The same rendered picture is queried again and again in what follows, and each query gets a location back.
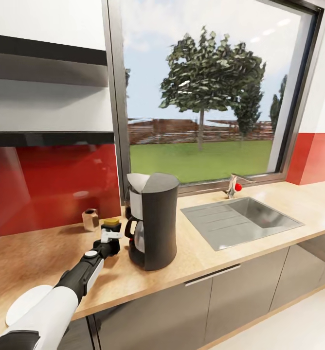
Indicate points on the dishwasher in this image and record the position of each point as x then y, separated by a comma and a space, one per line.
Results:
77, 336

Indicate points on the electric kettle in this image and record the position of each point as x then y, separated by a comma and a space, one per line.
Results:
127, 204

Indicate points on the saucer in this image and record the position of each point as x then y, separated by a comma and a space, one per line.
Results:
26, 302

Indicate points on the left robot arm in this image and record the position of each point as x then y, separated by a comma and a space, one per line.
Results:
43, 327

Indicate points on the paper coffee filter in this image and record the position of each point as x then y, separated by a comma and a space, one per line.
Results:
138, 181

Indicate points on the water glass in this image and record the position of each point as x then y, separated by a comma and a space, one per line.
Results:
90, 220

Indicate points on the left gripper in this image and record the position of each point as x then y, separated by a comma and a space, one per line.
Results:
112, 247

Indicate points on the bottle of coffee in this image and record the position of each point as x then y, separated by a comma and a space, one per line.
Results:
111, 225

